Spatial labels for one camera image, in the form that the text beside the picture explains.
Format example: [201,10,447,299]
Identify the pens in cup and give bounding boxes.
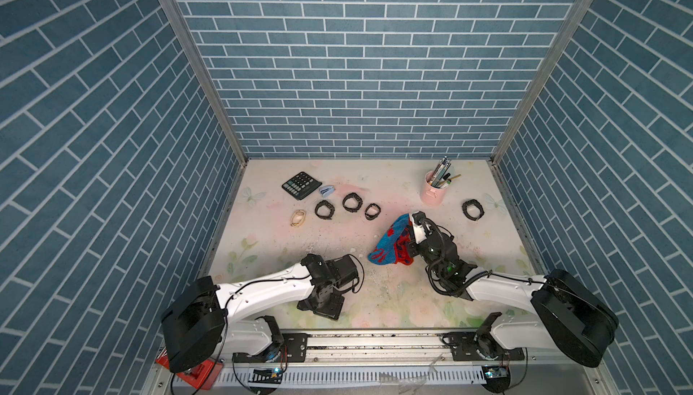
[426,157,460,189]

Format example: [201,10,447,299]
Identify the light blue stapler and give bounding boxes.
[319,185,336,198]

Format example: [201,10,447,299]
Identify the red box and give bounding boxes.
[176,359,223,391]

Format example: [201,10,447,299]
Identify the gold watch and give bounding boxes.
[290,209,307,228]

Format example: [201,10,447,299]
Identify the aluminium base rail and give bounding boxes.
[157,330,601,394]

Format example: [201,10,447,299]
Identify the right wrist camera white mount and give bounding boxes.
[410,211,427,244]

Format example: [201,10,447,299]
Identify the pink pen holder cup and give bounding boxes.
[420,170,449,207]

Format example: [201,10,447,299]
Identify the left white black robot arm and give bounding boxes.
[161,253,364,373]

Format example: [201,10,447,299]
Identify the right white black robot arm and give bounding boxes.
[407,212,618,368]

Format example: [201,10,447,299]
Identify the black desktop calculator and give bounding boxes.
[282,171,322,201]

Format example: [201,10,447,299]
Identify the red blue towel cloth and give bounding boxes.
[367,214,413,265]

